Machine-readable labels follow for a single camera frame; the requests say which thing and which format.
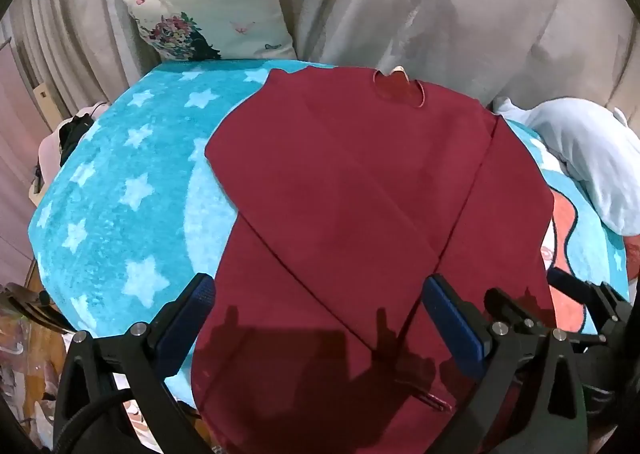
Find black cable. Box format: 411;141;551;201
52;386;133;454

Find turquoise star blanket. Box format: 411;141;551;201
27;58;631;415

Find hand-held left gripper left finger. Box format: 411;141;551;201
52;273;217;454

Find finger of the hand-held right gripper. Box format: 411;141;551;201
484;288;553;332
546;266;632;335

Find dark red shirt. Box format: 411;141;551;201
191;64;558;454

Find beige curtain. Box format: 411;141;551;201
0;0;640;109

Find dark metal rods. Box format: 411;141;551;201
0;283;68;335

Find light blue plush cushion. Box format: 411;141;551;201
492;96;640;235

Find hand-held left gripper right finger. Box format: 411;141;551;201
422;274;588;454

